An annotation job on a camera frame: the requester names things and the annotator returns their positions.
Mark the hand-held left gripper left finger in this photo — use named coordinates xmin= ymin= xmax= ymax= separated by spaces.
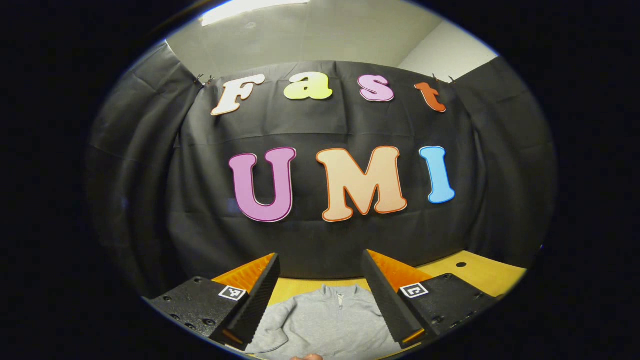
xmin=142 ymin=252 xmax=281 ymax=352

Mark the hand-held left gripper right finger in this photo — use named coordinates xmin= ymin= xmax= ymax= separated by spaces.
xmin=361 ymin=249 xmax=498 ymax=350

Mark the grey zip-neck sweatshirt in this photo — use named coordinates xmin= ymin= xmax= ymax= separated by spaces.
xmin=243 ymin=284 xmax=403 ymax=360

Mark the black backdrop cloth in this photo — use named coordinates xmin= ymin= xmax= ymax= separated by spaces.
xmin=85 ymin=40 xmax=558 ymax=301

